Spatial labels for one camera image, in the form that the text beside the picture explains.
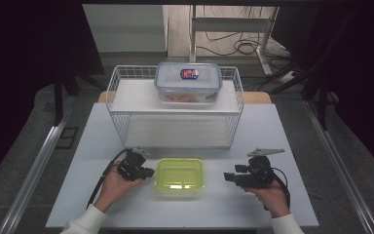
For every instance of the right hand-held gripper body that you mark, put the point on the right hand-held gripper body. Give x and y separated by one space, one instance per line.
259 175

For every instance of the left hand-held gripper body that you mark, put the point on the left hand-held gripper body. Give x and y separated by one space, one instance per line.
130 167

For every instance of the container with green lid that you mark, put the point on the container with green lid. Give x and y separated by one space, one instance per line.
179 174

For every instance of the clear container with blue lid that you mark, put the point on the clear container with blue lid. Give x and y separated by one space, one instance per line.
188 83

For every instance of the person's left hand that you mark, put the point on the person's left hand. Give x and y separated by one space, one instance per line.
115 187

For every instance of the person's right hand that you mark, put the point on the person's right hand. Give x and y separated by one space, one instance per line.
274 198

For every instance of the wooden table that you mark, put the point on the wooden table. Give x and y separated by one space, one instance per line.
256 98

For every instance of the black stand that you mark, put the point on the black stand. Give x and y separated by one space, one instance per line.
58 104
322 107

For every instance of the white power strip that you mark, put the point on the white power strip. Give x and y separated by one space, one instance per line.
288 77

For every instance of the white cabinet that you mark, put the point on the white cabinet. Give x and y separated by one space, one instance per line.
126 29

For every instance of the dark curtain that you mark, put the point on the dark curtain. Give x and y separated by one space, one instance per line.
19 65
360 65

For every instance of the metal floor rail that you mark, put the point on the metal floor rail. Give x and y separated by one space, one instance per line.
341 169
35 169

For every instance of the white metal desk frame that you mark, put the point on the white metal desk frame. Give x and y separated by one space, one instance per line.
193 39

